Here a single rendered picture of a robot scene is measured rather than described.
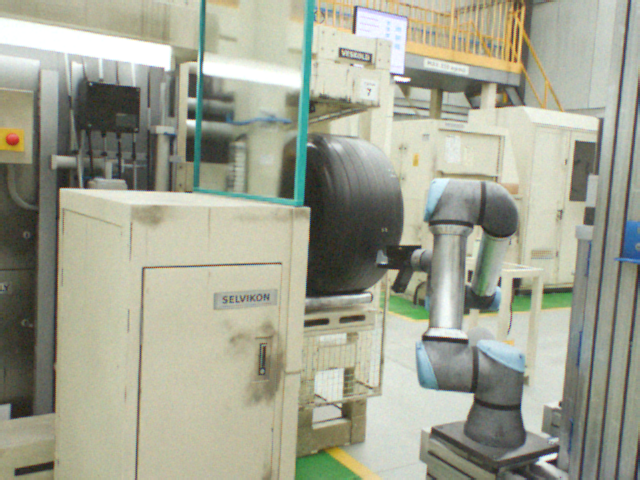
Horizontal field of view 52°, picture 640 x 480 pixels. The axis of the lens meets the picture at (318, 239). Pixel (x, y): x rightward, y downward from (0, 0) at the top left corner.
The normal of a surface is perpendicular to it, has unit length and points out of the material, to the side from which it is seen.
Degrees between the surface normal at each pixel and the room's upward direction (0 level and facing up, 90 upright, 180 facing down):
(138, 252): 90
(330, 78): 90
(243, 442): 90
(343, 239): 99
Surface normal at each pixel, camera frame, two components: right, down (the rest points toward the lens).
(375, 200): 0.56, -0.13
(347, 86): 0.56, 0.11
